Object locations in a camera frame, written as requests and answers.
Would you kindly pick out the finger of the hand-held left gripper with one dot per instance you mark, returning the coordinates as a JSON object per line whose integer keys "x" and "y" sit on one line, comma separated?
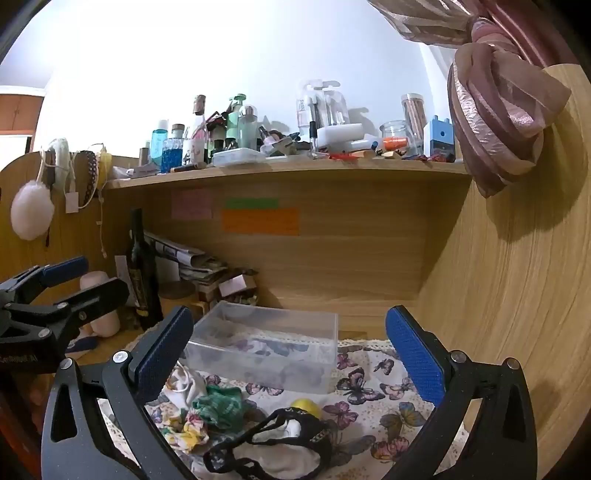
{"x": 99, "y": 295}
{"x": 67, "y": 266}

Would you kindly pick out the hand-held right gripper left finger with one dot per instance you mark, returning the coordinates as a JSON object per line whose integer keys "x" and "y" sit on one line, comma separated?
{"x": 164, "y": 355}

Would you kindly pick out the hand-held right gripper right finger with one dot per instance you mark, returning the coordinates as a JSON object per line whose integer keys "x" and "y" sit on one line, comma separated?
{"x": 415, "y": 355}

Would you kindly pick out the pink cylindrical roll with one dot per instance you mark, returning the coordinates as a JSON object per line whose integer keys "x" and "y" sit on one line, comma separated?
{"x": 104, "y": 323}

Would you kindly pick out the white floral garment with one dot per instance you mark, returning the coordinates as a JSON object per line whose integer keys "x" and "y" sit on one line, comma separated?
{"x": 184, "y": 383}

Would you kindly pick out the dark wine bottle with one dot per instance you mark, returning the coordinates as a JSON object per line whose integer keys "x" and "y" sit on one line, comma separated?
{"x": 141, "y": 277}

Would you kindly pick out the dark blue cloth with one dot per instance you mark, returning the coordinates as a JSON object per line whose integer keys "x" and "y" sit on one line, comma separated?
{"x": 85, "y": 344}

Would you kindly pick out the butterfly print cloth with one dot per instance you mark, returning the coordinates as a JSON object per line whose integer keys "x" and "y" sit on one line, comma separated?
{"x": 369, "y": 387}

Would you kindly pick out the white paper tag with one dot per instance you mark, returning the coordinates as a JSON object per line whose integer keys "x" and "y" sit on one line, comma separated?
{"x": 71, "y": 203}

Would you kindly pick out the white fluffy puff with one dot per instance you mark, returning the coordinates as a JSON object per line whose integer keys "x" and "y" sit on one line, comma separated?
{"x": 31, "y": 212}

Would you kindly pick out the round wooden lid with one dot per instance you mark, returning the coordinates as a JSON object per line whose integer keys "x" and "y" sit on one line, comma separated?
{"x": 176, "y": 290}

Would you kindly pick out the green knit cloth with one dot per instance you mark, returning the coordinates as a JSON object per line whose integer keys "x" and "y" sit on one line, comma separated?
{"x": 217, "y": 406}

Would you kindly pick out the dotted brown headband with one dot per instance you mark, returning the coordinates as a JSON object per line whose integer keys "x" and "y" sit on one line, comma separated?
{"x": 91, "y": 173}

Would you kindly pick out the stack of newspapers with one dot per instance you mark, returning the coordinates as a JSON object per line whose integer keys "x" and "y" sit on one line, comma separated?
{"x": 194, "y": 263}

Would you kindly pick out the small cardboard box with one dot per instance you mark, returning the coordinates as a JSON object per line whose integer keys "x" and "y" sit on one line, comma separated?
{"x": 236, "y": 287}

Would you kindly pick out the white fluffy headband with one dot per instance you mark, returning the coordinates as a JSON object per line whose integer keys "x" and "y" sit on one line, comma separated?
{"x": 60, "y": 159}

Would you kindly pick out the yellow hair band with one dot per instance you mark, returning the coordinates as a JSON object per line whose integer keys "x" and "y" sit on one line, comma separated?
{"x": 106, "y": 164}

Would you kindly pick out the clear plastic storage box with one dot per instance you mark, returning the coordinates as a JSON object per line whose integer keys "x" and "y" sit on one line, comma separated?
{"x": 277, "y": 364}

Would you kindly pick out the yellow ball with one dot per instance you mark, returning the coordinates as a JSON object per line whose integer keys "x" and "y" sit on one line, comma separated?
{"x": 307, "y": 408}

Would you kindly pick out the black lace white underwear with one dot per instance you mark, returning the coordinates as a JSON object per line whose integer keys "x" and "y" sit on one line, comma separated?
{"x": 318, "y": 438}

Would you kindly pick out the pink sticky note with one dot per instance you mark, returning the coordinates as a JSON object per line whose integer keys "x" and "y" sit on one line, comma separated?
{"x": 192, "y": 204}

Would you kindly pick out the square blue liquid bottle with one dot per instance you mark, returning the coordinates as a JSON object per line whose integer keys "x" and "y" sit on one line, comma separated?
{"x": 173, "y": 157}

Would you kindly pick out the tall blue liquid bottle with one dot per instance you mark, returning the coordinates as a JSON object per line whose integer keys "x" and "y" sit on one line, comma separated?
{"x": 160, "y": 143}

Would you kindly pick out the brown wooden cabinet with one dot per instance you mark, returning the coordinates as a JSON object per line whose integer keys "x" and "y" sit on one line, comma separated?
{"x": 16, "y": 110}

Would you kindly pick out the orange sticky note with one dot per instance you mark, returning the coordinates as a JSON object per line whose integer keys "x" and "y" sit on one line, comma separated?
{"x": 261, "y": 222}

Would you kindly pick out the white mug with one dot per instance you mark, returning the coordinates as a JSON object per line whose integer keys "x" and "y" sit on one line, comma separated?
{"x": 194, "y": 152}

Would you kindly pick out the green sticky note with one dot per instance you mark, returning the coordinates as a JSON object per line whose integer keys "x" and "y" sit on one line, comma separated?
{"x": 251, "y": 203}

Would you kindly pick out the flat clear plastic case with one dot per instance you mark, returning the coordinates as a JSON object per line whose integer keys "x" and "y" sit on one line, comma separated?
{"x": 238, "y": 158}

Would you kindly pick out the cork topped glass bottle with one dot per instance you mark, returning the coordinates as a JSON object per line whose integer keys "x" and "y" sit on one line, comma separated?
{"x": 199, "y": 117}

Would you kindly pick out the blue box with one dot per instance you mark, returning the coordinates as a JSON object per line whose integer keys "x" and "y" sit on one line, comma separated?
{"x": 441, "y": 141}

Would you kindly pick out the wooden shelf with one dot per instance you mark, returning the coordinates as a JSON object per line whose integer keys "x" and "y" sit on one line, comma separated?
{"x": 286, "y": 174}

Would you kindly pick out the glass jar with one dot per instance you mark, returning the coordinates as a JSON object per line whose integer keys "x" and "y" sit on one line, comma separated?
{"x": 395, "y": 136}

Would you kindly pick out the green cosmetic bottle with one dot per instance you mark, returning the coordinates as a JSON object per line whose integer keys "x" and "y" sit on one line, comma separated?
{"x": 237, "y": 122}

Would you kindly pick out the clear bottle silver cap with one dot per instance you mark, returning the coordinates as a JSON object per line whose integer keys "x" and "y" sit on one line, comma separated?
{"x": 248, "y": 131}

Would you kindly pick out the white rectangular box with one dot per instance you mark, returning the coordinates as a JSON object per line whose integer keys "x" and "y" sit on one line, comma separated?
{"x": 340, "y": 134}

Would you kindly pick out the tall clear stick canister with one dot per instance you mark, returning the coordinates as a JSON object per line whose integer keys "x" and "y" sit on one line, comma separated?
{"x": 413, "y": 117}

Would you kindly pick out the black silver pen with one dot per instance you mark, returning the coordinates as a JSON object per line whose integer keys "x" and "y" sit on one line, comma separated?
{"x": 314, "y": 138}

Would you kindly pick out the pink sheer curtain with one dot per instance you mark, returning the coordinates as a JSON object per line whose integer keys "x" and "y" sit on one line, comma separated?
{"x": 494, "y": 124}

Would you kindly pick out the packaged white pump bottles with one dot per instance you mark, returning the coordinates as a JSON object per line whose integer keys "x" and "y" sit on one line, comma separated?
{"x": 323, "y": 106}

